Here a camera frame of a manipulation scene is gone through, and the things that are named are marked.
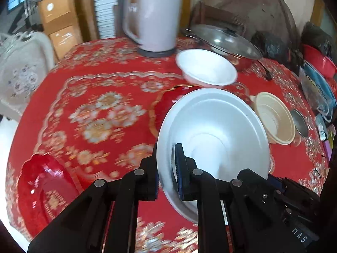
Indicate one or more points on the stack of white panels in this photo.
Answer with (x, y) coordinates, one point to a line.
(108, 10)

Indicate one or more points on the steel pot with glass lid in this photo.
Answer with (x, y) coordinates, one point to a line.
(223, 40)

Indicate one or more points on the blue plastic bag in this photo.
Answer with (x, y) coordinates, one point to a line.
(316, 84)

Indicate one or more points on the dark bundle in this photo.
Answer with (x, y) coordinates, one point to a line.
(271, 44)
(316, 37)

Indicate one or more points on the large cardboard box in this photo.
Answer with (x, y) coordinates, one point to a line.
(58, 8)

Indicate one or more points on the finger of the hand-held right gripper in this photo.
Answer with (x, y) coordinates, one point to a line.
(277, 184)

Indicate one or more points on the small cardboard box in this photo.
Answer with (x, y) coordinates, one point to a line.
(65, 40)

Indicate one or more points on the grey kettle base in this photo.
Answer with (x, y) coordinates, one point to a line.
(155, 53)

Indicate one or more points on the metal stair railing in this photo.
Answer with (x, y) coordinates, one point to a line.
(33, 15)

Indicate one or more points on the white electric kettle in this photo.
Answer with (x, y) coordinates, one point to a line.
(158, 15)

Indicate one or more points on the round wooden board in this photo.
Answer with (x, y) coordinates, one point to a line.
(250, 2)

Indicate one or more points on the small steel cup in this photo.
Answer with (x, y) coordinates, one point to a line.
(300, 123)

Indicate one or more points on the white carved chair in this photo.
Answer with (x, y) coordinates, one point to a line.
(23, 76)

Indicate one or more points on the large white bowl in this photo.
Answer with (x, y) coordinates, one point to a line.
(216, 121)

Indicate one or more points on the red plastic basin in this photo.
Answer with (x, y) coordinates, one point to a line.
(323, 63)

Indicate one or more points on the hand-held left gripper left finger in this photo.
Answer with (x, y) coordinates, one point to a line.
(150, 180)

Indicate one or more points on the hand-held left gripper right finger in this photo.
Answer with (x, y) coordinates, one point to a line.
(179, 174)

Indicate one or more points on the beige plastic bowl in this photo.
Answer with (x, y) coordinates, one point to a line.
(273, 116)

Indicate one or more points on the red floral tablecloth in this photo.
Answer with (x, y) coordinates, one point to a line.
(105, 84)

